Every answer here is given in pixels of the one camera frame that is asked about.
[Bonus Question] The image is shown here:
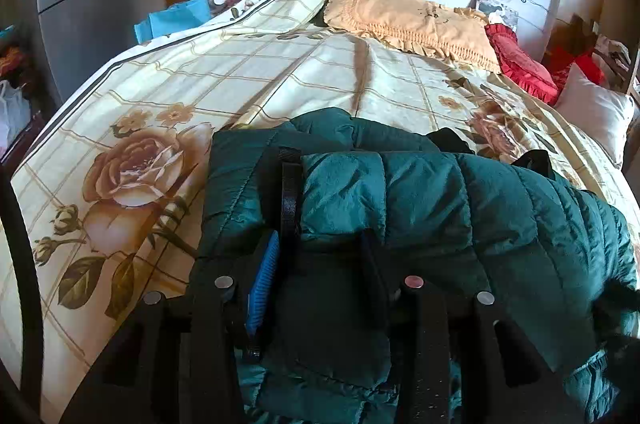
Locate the red frilled cushion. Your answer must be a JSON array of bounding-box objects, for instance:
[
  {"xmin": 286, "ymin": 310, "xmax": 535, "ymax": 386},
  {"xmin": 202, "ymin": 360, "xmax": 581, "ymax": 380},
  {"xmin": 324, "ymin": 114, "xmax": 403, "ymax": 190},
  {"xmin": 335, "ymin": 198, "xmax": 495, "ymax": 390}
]
[{"xmin": 484, "ymin": 24, "xmax": 560, "ymax": 105}]

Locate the black cable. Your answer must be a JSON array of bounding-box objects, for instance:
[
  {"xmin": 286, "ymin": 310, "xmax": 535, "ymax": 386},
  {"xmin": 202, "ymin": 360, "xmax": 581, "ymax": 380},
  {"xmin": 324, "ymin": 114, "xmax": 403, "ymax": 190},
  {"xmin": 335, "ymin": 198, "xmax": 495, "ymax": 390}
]
[{"xmin": 0, "ymin": 164, "xmax": 47, "ymax": 424}]

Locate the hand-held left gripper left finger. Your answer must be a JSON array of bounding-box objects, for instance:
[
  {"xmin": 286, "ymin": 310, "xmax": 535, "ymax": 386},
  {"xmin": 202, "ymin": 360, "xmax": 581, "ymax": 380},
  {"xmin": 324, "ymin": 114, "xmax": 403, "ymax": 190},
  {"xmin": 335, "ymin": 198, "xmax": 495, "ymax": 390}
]
[{"xmin": 59, "ymin": 229, "xmax": 282, "ymax": 424}]

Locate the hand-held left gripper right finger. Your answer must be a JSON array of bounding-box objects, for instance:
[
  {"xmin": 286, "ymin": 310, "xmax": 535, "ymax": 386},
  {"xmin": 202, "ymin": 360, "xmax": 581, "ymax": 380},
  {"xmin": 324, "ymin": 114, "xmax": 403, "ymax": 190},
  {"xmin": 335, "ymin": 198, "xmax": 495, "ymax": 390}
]
[{"xmin": 359, "ymin": 230, "xmax": 584, "ymax": 424}]

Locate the beige frilled pillow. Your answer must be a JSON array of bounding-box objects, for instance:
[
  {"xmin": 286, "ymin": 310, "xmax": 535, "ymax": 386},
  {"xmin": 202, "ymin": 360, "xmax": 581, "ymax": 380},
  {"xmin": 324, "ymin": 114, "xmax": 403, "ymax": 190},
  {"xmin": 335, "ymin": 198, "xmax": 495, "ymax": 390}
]
[{"xmin": 323, "ymin": 0, "xmax": 502, "ymax": 74}]

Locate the white pillow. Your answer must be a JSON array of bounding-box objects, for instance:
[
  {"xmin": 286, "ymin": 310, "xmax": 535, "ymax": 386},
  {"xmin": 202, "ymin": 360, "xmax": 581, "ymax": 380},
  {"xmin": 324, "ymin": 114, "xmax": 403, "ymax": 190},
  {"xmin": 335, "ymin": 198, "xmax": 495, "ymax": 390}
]
[{"xmin": 554, "ymin": 64, "xmax": 636, "ymax": 165}]

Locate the white plastic bag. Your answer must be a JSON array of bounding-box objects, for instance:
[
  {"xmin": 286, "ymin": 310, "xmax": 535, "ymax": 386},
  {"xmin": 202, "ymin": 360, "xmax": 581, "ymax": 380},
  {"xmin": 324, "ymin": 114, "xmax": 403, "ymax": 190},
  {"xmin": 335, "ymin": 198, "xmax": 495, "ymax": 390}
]
[{"xmin": 0, "ymin": 80, "xmax": 32, "ymax": 149}]

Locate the floral plaid bed blanket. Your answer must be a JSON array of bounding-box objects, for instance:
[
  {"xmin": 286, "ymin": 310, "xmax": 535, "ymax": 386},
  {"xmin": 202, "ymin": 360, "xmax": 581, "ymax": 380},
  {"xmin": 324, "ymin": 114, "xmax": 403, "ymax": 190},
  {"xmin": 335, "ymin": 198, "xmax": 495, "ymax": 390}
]
[{"xmin": 0, "ymin": 0, "xmax": 628, "ymax": 405}]

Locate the framed picture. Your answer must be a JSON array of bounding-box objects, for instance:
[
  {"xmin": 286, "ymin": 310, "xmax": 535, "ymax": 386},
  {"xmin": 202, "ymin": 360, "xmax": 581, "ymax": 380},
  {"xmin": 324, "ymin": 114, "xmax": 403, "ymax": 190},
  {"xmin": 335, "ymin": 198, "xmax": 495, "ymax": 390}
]
[{"xmin": 474, "ymin": 0, "xmax": 519, "ymax": 27}]

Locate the light blue cloth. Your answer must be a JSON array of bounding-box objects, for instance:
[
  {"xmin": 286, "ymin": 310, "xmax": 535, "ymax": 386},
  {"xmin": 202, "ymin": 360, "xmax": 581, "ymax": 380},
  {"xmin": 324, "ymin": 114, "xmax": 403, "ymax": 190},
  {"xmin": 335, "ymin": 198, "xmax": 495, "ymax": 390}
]
[{"xmin": 134, "ymin": 0, "xmax": 211, "ymax": 42}]

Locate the dark green puffer jacket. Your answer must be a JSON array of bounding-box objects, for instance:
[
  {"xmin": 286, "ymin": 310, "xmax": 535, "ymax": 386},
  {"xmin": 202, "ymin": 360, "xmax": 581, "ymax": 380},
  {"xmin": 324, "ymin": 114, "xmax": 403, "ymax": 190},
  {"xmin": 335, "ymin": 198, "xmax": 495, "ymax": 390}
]
[{"xmin": 189, "ymin": 108, "xmax": 640, "ymax": 424}]

